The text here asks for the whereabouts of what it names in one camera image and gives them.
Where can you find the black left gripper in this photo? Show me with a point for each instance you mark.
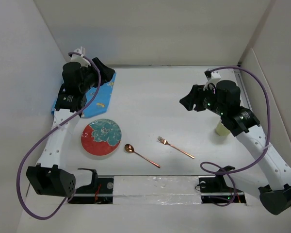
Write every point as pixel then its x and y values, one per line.
pixel 106 73

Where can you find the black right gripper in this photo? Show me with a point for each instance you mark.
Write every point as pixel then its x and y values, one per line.
pixel 195 96

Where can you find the blue space-print cloth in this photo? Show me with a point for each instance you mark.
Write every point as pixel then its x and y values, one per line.
pixel 100 103

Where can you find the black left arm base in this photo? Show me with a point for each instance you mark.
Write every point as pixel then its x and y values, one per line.
pixel 91 188

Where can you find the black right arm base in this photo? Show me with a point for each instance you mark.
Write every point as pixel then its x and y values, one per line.
pixel 214 190

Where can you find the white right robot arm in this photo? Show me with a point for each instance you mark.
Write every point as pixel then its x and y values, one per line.
pixel 275 195

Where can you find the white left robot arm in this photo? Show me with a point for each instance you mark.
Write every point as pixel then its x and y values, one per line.
pixel 49 177

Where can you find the pale yellow paper cup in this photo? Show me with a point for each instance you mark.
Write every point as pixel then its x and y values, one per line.
pixel 221 130

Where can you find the copper fork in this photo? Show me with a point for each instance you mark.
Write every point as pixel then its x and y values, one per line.
pixel 165 142

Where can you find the red and teal plate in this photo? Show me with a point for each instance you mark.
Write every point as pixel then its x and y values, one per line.
pixel 101 137

